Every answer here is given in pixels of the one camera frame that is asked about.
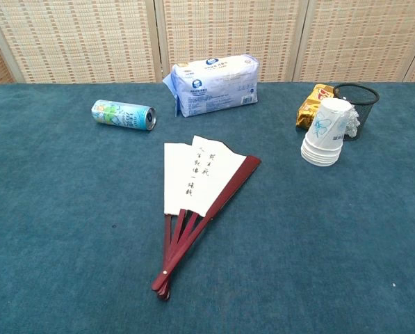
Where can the white paper cup stack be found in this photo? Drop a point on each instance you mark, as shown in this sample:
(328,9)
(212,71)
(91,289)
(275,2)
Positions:
(323,135)

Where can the black mesh pen holder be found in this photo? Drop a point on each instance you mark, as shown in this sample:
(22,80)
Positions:
(367,111)

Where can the blue white tissue pack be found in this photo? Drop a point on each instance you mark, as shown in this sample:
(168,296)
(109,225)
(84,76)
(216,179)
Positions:
(214,90)

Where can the red folding fan white paper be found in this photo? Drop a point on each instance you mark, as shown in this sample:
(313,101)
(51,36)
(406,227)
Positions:
(186,174)

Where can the gold snack bag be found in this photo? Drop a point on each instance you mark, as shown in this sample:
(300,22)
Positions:
(307,112)

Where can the light blue drink can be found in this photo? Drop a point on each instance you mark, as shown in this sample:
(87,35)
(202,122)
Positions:
(120,115)

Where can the white crumpled paper wad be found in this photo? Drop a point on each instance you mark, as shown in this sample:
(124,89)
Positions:
(353,121)

